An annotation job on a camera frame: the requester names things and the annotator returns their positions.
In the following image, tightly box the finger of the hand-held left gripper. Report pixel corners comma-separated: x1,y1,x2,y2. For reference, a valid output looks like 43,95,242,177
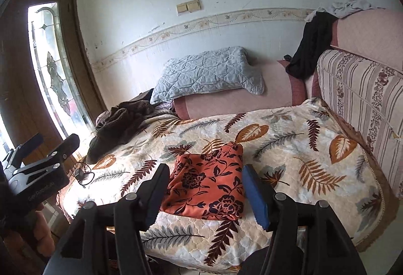
14,133,80,179
6,133,44,169

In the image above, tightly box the wooden stained glass door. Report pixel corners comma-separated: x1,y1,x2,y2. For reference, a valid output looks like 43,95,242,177
0,0,106,168

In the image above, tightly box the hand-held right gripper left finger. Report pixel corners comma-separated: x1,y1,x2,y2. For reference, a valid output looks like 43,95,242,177
42,163,171,275

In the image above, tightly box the pink sofa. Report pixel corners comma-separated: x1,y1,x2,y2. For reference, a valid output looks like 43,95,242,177
173,8,403,200

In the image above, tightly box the person's left forearm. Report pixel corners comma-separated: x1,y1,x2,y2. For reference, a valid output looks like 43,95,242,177
17,201,62,254

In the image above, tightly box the light grey cloth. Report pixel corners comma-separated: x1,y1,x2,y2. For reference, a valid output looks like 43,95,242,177
305,0,386,23

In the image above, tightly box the beige wall switch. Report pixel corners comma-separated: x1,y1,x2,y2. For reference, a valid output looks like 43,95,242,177
176,0,202,16

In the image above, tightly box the black garment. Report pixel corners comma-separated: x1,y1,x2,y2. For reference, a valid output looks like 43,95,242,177
285,11,339,80

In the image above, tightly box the black charger cable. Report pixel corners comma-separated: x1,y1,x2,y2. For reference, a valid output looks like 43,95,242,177
71,162,95,189

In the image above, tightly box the leaf print blanket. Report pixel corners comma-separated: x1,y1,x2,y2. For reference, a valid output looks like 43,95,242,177
57,98,396,272

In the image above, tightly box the orange floral blouse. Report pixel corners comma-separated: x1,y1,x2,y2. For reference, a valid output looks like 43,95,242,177
160,142,246,221

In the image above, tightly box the grey quilted pillow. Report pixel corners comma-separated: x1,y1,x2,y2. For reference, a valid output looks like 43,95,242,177
150,46,265,105

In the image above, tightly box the brown fuzzy garment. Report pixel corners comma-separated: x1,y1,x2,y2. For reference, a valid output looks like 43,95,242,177
86,100,157,165

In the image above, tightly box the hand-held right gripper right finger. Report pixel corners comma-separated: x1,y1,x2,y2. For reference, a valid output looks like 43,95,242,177
242,164,367,275

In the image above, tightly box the striped pink folded cloth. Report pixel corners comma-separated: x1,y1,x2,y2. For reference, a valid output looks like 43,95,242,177
316,49,403,200

